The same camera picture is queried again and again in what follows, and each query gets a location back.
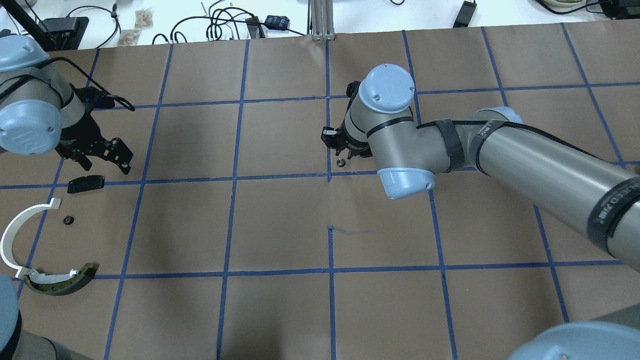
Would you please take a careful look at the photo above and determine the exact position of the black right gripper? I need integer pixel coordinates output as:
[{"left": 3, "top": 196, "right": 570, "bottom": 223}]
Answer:
[{"left": 321, "top": 80, "right": 373, "bottom": 160}]

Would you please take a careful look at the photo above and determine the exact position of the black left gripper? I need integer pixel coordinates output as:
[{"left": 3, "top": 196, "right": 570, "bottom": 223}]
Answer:
[{"left": 55, "top": 86, "right": 135, "bottom": 175}]

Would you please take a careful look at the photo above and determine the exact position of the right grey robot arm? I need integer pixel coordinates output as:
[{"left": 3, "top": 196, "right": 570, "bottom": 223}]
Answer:
[{"left": 318, "top": 64, "right": 639, "bottom": 360}]

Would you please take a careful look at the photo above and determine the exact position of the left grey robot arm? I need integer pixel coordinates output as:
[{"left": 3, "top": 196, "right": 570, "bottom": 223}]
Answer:
[{"left": 0, "top": 34, "right": 135, "bottom": 360}]

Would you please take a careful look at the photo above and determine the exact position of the white curved plastic piece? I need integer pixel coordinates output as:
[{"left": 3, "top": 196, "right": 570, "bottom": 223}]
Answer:
[{"left": 1, "top": 197, "right": 80, "bottom": 285}]

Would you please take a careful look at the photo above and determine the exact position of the blue patterned small box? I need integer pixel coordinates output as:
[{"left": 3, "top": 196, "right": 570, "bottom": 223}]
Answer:
[{"left": 263, "top": 14, "right": 291, "bottom": 31}]

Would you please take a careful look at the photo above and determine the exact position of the olive green brake shoe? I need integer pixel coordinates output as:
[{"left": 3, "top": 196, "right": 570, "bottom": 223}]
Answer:
[{"left": 24, "top": 262, "right": 99, "bottom": 297}]

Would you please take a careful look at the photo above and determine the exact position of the black power adapter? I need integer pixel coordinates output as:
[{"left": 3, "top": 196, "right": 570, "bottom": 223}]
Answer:
[{"left": 452, "top": 0, "right": 477, "bottom": 28}]

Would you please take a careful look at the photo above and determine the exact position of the small black plastic bracket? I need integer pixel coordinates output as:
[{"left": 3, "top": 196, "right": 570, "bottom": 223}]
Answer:
[{"left": 66, "top": 174, "right": 106, "bottom": 194}]

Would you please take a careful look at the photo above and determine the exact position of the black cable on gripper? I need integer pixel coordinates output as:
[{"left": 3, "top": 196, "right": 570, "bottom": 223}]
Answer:
[{"left": 0, "top": 56, "right": 136, "bottom": 113}]

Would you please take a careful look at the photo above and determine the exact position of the aluminium frame post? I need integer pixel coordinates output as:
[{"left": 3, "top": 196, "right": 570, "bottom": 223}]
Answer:
[{"left": 307, "top": 0, "right": 336, "bottom": 41}]

